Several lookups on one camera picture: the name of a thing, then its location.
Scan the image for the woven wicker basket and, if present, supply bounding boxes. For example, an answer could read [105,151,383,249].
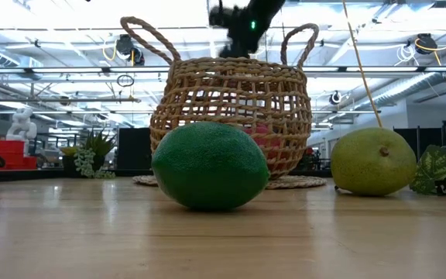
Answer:
[120,15,321,181]

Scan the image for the pink dragon fruit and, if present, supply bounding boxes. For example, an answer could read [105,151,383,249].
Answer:
[242,122,284,160]

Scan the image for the green lime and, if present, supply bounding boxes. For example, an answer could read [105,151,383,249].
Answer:
[151,121,271,212]

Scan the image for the green pear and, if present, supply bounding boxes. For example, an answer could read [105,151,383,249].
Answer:
[330,126,418,197]

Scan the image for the round woven mat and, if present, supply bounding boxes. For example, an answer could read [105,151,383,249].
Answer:
[132,174,328,191]

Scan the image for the black panel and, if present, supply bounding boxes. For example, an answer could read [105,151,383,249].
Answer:
[117,127,153,171]
[393,127,443,171]

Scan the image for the green succulent plant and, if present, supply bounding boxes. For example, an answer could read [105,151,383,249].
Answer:
[60,129,118,181]

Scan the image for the dark grape bunch with leaf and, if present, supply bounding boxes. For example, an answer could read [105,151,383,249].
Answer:
[409,135,446,197]

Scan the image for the red storage bins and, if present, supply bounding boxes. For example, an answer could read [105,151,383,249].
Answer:
[0,139,38,171]

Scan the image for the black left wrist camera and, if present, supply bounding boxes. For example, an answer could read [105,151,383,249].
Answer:
[207,0,230,28]

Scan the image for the yellow cable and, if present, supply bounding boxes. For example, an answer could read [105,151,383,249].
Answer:
[341,0,384,129]

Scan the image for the black hanging ring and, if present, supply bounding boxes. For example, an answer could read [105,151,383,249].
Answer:
[116,74,136,88]

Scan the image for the black metal table frame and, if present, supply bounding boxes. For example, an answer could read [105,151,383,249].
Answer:
[0,169,413,184]

